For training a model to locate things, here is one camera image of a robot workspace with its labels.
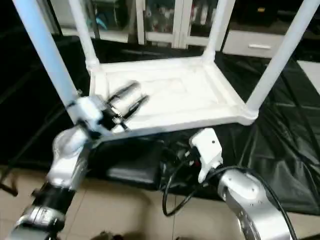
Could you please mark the white plastic children's table top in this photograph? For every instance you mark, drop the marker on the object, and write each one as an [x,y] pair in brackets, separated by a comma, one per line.
[190,95]

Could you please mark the white plastic table leg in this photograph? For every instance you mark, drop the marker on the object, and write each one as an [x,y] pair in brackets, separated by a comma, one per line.
[45,50]
[217,30]
[82,30]
[280,55]

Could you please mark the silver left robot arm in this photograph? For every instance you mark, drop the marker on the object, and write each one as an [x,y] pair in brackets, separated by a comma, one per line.
[67,155]

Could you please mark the black plastic work mat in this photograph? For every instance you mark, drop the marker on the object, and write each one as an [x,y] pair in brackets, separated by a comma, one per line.
[40,100]

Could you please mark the teal plastic object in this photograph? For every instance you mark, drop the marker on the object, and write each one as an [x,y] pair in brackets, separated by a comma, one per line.
[101,22]

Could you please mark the white glass door cabinet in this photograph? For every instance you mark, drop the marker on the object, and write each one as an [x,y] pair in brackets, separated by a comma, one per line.
[165,22]

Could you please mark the white low drawer unit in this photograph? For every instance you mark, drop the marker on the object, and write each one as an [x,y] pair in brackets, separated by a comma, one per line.
[257,45]

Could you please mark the white side table board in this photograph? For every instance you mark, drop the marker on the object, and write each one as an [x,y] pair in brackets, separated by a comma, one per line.
[311,75]

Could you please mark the black box with yellow label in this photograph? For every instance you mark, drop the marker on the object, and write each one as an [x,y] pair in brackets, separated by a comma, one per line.
[260,11]

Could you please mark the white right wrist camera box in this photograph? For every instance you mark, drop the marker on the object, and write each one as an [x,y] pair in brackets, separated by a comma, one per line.
[207,147]

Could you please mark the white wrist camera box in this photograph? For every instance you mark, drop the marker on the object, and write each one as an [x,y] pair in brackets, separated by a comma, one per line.
[207,147]
[87,114]

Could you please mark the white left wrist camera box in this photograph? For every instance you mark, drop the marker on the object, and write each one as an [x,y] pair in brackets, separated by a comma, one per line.
[87,114]

